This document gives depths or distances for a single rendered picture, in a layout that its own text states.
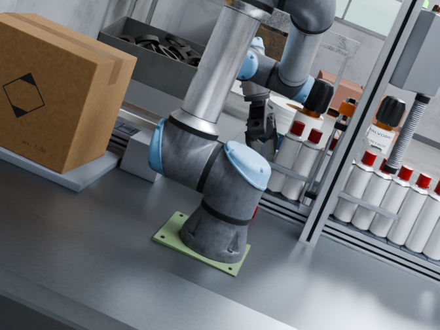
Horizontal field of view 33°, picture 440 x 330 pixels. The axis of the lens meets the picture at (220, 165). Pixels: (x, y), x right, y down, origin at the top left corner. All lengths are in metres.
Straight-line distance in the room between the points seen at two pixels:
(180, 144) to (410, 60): 0.60
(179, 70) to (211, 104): 2.89
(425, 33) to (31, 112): 0.92
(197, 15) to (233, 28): 8.52
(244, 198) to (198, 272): 0.18
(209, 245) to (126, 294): 0.30
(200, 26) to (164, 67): 5.64
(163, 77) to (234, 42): 2.92
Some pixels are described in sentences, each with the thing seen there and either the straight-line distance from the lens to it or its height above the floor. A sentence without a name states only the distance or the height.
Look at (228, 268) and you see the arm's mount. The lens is 1.58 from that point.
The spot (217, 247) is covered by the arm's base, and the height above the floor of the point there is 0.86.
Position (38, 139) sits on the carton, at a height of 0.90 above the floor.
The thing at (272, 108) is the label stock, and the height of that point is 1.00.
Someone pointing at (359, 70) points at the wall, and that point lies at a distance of 9.84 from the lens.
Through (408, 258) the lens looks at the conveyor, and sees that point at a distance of 2.04.
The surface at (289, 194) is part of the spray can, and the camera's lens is 2.02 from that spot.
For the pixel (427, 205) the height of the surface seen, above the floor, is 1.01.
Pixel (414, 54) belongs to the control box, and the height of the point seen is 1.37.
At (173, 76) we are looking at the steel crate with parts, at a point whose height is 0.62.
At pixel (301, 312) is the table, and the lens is 1.54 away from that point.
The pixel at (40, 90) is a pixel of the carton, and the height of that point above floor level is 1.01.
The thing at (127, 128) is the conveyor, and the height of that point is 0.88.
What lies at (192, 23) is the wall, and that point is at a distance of 10.08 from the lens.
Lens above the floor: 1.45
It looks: 16 degrees down
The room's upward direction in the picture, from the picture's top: 21 degrees clockwise
